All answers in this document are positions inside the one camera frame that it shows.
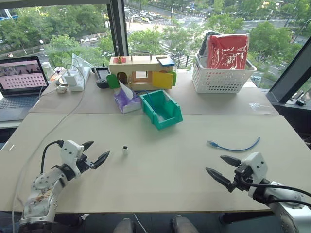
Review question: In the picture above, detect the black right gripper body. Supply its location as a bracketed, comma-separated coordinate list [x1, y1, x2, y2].
[232, 164, 253, 192]

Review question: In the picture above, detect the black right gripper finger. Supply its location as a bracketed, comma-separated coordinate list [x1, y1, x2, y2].
[220, 155, 242, 167]
[205, 167, 234, 193]

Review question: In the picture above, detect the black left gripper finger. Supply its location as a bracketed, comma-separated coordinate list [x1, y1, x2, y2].
[91, 150, 111, 170]
[81, 140, 95, 153]

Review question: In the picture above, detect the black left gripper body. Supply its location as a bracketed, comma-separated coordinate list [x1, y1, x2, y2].
[76, 153, 95, 174]

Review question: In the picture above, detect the purple tissue pack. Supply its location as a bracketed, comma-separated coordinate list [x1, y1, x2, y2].
[112, 80, 142, 115]

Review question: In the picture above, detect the clear plastic wrapper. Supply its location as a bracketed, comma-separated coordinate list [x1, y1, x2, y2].
[248, 101, 273, 115]

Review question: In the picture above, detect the white power strip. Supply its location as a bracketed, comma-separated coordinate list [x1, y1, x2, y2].
[63, 65, 91, 92]

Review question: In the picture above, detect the green plastic parts bin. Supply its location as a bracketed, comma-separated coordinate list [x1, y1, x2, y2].
[138, 89, 184, 131]

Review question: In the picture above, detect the white power adapter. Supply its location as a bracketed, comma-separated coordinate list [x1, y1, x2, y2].
[63, 69, 78, 86]

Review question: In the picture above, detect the black handheld remote controller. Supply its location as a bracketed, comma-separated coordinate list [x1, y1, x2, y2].
[91, 63, 110, 90]

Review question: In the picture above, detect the white perforated plastic basket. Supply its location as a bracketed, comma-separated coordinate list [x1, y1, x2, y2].
[191, 52, 258, 94]

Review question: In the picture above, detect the clear triangular ruler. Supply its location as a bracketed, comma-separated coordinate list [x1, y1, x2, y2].
[71, 53, 93, 73]

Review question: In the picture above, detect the clear plastic bottle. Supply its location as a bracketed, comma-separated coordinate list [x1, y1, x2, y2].
[41, 61, 56, 81]

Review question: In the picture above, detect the open laptop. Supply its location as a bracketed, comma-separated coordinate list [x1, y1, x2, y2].
[0, 56, 50, 122]

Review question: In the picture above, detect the wooden latch box toy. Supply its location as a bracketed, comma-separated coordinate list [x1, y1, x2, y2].
[106, 51, 177, 91]

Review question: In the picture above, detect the red plastic bag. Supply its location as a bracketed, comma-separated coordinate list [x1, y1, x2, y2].
[207, 33, 250, 70]

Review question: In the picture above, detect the dark bag behind red bag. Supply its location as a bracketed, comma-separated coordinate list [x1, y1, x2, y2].
[198, 31, 221, 58]

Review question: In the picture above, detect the blue Ethernet cable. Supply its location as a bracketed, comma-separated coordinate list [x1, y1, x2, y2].
[207, 136, 261, 153]

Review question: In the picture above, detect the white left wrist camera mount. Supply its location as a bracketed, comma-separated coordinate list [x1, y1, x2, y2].
[60, 139, 85, 176]

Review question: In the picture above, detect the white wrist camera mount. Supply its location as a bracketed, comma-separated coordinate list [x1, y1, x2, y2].
[240, 152, 270, 195]
[60, 139, 85, 176]

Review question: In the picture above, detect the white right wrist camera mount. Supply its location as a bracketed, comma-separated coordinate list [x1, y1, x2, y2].
[240, 152, 270, 195]

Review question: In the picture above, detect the long white charging cable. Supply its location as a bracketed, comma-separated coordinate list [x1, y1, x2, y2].
[11, 63, 86, 219]

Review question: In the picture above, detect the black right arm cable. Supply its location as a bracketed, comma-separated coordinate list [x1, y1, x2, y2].
[240, 176, 311, 207]

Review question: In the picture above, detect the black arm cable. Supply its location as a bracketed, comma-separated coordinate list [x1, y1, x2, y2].
[240, 176, 311, 207]
[40, 140, 64, 174]

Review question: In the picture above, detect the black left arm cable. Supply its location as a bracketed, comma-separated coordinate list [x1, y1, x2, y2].
[40, 140, 64, 174]

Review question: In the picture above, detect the slanted dark window frame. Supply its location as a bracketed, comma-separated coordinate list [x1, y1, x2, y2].
[265, 36, 311, 105]

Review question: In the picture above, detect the dark window frame pillar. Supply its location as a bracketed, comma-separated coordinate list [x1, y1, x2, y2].
[106, 0, 130, 59]

